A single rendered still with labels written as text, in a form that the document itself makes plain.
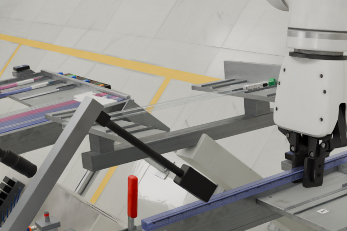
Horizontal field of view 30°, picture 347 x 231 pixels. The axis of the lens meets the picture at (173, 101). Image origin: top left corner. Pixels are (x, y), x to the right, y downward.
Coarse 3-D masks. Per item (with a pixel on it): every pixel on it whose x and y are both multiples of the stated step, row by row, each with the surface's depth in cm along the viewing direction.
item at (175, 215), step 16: (336, 160) 88; (272, 176) 83; (288, 176) 83; (224, 192) 79; (240, 192) 79; (256, 192) 81; (176, 208) 76; (192, 208) 76; (208, 208) 77; (144, 224) 73; (160, 224) 74
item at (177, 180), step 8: (184, 168) 66; (192, 168) 66; (176, 176) 66; (184, 176) 65; (192, 176) 66; (200, 176) 66; (184, 184) 66; (192, 184) 66; (200, 184) 67; (208, 184) 67; (192, 192) 66; (200, 192) 67; (208, 192) 67; (208, 200) 68
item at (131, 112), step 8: (272, 80) 142; (232, 88) 137; (240, 88) 137; (192, 96) 131; (200, 96) 131; (208, 96) 132; (216, 96) 134; (152, 104) 126; (160, 104) 126; (168, 104) 127; (176, 104) 128; (184, 104) 129; (112, 112) 121; (120, 112) 121; (128, 112) 122; (136, 112) 123; (144, 112) 124; (64, 128) 115
